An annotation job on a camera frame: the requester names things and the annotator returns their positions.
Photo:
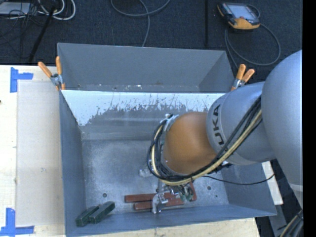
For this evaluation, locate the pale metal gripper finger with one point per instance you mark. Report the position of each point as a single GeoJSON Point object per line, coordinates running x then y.
{"type": "Point", "coordinates": [163, 201]}
{"type": "Point", "coordinates": [155, 204]}

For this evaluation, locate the dark green flat block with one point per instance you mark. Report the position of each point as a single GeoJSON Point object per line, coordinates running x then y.
{"type": "Point", "coordinates": [85, 216]}
{"type": "Point", "coordinates": [103, 210]}

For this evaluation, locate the grey metal bin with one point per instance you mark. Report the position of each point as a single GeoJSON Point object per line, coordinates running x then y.
{"type": "Point", "coordinates": [118, 167]}

